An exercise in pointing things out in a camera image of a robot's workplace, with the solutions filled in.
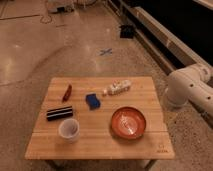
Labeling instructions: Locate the black box on floor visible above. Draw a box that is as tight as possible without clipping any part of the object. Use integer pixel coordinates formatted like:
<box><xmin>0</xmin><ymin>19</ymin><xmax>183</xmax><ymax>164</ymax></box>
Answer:
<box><xmin>120</xmin><ymin>25</ymin><xmax>134</xmax><ymax>38</ymax></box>

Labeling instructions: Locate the orange bowl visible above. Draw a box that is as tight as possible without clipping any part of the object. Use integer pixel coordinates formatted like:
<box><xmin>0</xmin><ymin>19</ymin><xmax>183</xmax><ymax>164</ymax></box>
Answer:
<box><xmin>110</xmin><ymin>107</ymin><xmax>146</xmax><ymax>140</ymax></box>

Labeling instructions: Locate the white ceramic cup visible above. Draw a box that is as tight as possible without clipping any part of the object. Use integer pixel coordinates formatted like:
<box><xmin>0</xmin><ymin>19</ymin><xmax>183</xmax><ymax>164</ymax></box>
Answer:
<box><xmin>58</xmin><ymin>118</ymin><xmax>80</xmax><ymax>142</ymax></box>

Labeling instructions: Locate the wooden folding table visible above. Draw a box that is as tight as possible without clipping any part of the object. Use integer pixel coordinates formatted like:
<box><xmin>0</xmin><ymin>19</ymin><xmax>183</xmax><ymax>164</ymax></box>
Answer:
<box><xmin>25</xmin><ymin>77</ymin><xmax>175</xmax><ymax>160</ymax></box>

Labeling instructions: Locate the black white striped box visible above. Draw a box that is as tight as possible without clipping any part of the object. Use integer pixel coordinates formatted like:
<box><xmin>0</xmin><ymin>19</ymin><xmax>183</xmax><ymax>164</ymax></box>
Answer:
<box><xmin>46</xmin><ymin>106</ymin><xmax>73</xmax><ymax>121</ymax></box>

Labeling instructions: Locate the long grey wall rail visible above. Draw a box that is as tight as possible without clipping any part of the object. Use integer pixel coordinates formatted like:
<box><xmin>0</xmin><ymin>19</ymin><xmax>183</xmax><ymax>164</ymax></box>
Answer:
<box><xmin>107</xmin><ymin>0</ymin><xmax>213</xmax><ymax>88</ymax></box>

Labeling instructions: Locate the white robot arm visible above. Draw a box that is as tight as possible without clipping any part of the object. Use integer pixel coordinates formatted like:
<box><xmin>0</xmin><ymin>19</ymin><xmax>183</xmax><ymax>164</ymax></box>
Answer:
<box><xmin>163</xmin><ymin>63</ymin><xmax>213</xmax><ymax>129</ymax></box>

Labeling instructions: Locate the blue sponge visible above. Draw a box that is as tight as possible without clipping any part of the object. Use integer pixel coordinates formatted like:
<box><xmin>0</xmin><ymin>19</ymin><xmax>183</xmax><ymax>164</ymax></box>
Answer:
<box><xmin>86</xmin><ymin>94</ymin><xmax>101</xmax><ymax>110</ymax></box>

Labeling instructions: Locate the white equipment on floor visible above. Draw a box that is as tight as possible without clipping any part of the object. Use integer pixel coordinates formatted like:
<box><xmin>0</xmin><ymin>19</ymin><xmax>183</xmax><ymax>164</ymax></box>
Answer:
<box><xmin>46</xmin><ymin>0</ymin><xmax>74</xmax><ymax>13</ymax></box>

